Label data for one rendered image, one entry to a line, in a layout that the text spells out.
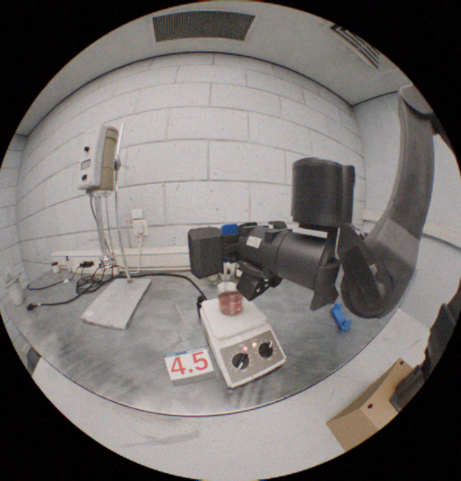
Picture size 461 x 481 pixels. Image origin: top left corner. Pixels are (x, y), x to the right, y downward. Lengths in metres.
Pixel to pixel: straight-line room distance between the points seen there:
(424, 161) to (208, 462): 0.42
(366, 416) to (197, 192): 0.87
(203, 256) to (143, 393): 0.31
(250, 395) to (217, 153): 0.88
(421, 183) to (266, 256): 0.17
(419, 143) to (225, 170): 0.73
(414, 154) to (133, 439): 0.49
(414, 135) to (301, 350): 0.41
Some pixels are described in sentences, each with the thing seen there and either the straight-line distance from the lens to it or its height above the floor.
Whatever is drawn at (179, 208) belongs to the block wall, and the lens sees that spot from 0.74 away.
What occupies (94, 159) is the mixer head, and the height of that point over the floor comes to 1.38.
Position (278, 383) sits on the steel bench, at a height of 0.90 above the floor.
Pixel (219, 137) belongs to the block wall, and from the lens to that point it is 0.82.
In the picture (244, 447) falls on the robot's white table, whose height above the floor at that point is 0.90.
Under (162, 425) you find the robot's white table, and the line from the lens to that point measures 0.33.
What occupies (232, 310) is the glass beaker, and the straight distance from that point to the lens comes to 0.30.
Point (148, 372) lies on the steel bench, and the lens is 0.37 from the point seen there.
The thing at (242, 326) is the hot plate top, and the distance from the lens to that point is 0.30.
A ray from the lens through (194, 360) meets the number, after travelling 0.33.
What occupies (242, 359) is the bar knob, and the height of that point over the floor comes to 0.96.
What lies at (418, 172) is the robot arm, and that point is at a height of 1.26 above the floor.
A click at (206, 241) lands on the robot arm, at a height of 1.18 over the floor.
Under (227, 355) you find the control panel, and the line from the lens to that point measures 0.30.
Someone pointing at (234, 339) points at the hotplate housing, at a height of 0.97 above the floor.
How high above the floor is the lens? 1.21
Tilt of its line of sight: 14 degrees down
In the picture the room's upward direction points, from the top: straight up
